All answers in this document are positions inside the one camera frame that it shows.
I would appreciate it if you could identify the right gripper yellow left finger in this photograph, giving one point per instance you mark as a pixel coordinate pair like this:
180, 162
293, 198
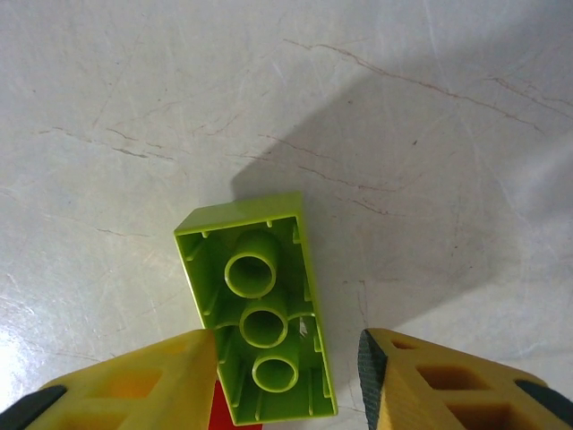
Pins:
147, 394

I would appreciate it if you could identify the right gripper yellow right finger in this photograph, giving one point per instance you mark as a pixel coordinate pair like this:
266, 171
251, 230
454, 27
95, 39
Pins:
425, 389

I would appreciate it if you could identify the lime green lego brick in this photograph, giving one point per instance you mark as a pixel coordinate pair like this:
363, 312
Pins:
250, 251

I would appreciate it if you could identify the red lego brick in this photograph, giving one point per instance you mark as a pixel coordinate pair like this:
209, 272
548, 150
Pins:
221, 412

